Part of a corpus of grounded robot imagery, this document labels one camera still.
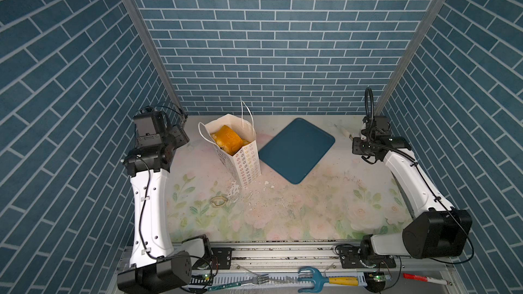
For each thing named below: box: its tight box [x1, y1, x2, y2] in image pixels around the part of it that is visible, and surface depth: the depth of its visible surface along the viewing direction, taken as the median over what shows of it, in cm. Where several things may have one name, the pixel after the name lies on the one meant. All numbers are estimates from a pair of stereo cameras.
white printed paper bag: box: [204, 101, 261, 187], surface depth 85 cm
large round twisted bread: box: [211, 125, 251, 156], surface depth 82 cm
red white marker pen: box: [402, 272, 453, 286], surface depth 71 cm
